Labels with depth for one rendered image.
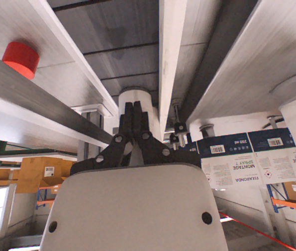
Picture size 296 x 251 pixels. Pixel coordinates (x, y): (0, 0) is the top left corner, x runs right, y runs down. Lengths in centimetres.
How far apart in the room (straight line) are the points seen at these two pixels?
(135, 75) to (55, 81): 16
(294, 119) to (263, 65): 11
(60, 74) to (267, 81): 34
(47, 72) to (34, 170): 169
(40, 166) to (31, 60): 168
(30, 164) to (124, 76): 183
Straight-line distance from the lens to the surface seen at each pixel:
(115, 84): 18
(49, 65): 25
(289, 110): 30
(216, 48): 20
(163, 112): 18
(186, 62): 24
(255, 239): 612
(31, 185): 189
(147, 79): 17
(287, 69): 27
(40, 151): 187
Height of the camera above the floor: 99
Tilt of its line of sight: 19 degrees down
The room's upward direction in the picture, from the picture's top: 175 degrees clockwise
